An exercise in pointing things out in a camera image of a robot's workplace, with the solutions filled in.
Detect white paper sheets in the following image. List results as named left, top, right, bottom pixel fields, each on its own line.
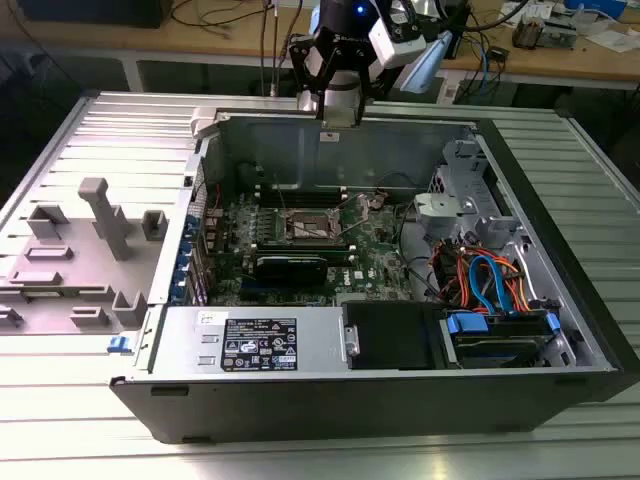
left=584, top=28, right=640, bottom=54

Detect thin red wire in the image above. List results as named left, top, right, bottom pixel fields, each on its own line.
left=193, top=180, right=222, bottom=214

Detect white printed card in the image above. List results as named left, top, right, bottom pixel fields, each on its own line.
left=497, top=0, right=554, bottom=27

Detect silver power supply unit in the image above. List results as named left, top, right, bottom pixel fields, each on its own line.
left=149, top=305, right=351, bottom=374

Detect blue wire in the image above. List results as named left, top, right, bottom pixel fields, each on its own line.
left=468, top=254, right=516, bottom=316

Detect green motherboard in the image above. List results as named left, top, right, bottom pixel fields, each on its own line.
left=202, top=192, right=416, bottom=309

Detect silver metal disk bay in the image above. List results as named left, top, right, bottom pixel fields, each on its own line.
left=412, top=139, right=527, bottom=251

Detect green RAM stick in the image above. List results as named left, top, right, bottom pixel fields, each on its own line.
left=254, top=247, right=360, bottom=265

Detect blue desk cable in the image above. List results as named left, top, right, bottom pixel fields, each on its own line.
left=472, top=37, right=494, bottom=99

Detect green circuit device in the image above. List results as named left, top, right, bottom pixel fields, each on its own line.
left=542, top=18, right=582, bottom=51

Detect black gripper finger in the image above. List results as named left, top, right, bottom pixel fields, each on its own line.
left=288, top=30, right=335, bottom=122
left=348, top=45, right=390, bottom=127

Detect wooden desk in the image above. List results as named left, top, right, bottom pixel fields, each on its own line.
left=0, top=0, right=640, bottom=94

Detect black open PC case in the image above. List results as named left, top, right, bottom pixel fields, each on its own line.
left=108, top=102, right=640, bottom=446

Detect black box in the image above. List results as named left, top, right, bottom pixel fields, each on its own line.
left=19, top=0, right=174, bottom=30

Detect orange wire bundle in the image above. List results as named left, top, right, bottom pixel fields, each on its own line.
left=433, top=239, right=536, bottom=314

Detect grey parts rack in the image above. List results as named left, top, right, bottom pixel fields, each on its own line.
left=0, top=177, right=169, bottom=336

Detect black RAM slot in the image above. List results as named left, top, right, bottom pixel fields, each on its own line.
left=258, top=193, right=349, bottom=208
left=256, top=183, right=347, bottom=197

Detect copper coil component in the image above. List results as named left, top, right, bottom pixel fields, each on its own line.
left=512, top=13, right=545, bottom=50

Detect black plastic disk bay cover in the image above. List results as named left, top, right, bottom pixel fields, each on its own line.
left=342, top=302, right=444, bottom=371

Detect black graphics card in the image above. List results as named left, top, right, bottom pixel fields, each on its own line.
left=254, top=254, right=331, bottom=289

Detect hard disk in blue carrier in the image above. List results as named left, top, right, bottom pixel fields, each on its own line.
left=439, top=309, right=562, bottom=369

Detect black upright device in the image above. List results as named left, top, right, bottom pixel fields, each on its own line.
left=444, top=0, right=472, bottom=61

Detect CPU socket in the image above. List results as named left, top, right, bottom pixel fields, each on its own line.
left=282, top=205, right=346, bottom=246

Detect blue plastic box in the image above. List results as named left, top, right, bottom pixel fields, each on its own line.
left=564, top=0, right=629, bottom=16

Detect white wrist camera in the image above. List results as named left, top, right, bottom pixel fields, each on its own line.
left=368, top=10, right=428, bottom=69

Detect black camera cable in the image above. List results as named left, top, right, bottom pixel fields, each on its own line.
left=434, top=0, right=532, bottom=31

